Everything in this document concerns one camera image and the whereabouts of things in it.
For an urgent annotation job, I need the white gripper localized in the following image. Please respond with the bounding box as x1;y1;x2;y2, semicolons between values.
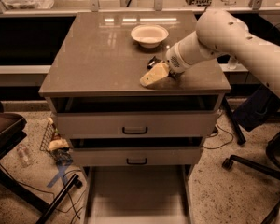
140;43;190;87

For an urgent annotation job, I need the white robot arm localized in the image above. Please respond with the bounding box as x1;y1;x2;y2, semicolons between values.
140;9;280;99

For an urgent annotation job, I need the grey drawer cabinet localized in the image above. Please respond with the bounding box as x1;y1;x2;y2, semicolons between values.
38;10;232;224

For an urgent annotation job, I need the top white drawer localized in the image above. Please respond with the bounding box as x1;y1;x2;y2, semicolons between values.
53;112;218;139

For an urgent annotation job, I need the white drawer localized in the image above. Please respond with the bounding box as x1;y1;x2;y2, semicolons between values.
70;147;202;167
53;112;218;139

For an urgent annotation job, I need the middle white drawer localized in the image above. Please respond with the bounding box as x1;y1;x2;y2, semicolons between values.
70;147;202;167

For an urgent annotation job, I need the open bottom drawer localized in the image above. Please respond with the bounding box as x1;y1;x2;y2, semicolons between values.
80;165;194;224

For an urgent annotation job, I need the white bowl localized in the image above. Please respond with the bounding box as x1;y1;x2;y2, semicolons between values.
131;25;169;49

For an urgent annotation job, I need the clear plastic water bottle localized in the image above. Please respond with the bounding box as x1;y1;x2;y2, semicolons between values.
227;57;238;70

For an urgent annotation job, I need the dark blue cloth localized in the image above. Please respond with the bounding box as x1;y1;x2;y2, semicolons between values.
232;85;280;132

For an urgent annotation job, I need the black office chair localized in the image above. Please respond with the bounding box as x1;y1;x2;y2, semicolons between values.
221;124;280;224

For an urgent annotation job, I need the plastic bottle on floor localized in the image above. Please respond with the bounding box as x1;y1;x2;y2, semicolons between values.
16;144;32;167

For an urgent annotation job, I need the dark chair at left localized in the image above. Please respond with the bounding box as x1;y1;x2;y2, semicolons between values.
0;102;80;224

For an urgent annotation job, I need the black floor cable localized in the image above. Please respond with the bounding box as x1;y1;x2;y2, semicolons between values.
203;110;236;151

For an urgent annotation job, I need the wire basket with snacks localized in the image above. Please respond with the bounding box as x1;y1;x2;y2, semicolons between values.
40;118;72;162

